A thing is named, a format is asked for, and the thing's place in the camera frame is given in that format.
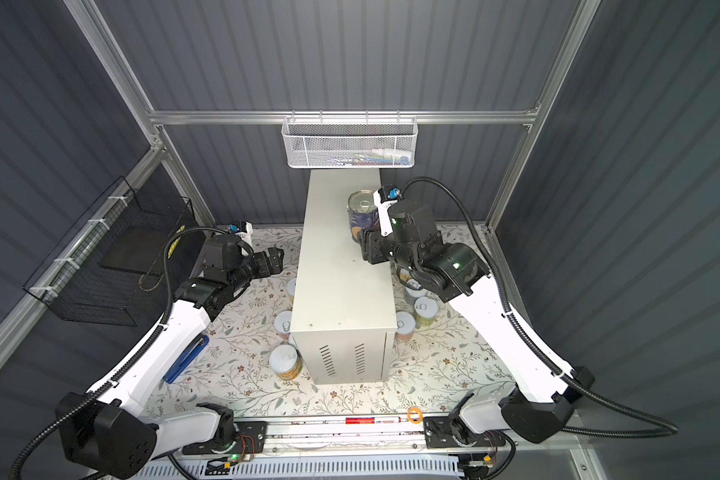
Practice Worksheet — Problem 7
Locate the dark blue tin can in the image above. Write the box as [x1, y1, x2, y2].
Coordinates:
[347, 190, 379, 243]

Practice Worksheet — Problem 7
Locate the orange yellow fruit can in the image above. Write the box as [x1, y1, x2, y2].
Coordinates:
[268, 344, 302, 381]

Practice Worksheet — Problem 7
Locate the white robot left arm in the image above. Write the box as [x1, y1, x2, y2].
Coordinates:
[54, 229, 284, 479]

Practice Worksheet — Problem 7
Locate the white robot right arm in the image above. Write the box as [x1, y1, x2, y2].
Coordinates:
[351, 192, 579, 445]

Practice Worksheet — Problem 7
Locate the white metal cabinet counter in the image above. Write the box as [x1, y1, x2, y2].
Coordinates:
[290, 169, 397, 385]

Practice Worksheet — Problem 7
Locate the yellow can behind cabinet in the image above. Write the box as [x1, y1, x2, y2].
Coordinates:
[286, 278, 297, 303]

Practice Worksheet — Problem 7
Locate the can with pull tab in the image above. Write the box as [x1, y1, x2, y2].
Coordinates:
[403, 287, 428, 306]

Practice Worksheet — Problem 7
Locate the pink label can left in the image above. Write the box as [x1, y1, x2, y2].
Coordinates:
[274, 311, 292, 341]

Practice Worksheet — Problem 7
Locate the pink label can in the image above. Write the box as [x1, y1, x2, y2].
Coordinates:
[395, 311, 416, 342]
[274, 311, 292, 341]

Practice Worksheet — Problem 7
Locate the green label can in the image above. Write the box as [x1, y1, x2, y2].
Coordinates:
[413, 297, 440, 328]

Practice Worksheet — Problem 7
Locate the blue stapler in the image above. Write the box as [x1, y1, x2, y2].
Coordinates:
[162, 334, 209, 384]

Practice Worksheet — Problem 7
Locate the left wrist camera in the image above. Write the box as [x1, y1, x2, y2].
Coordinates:
[227, 221, 253, 246]

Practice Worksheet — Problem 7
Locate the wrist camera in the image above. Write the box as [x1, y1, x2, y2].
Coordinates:
[373, 185, 402, 237]
[227, 221, 253, 246]

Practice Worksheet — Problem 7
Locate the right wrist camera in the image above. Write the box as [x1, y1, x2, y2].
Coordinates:
[373, 185, 402, 237]

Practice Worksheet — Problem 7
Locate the white wire mesh basket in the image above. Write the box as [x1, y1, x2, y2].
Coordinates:
[281, 118, 419, 169]

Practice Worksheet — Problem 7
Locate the black wire wall basket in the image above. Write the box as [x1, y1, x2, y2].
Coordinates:
[23, 177, 200, 327]

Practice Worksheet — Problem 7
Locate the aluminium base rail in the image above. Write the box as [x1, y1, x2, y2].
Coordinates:
[143, 412, 517, 457]

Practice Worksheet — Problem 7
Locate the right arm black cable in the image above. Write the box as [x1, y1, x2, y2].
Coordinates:
[398, 176, 679, 438]

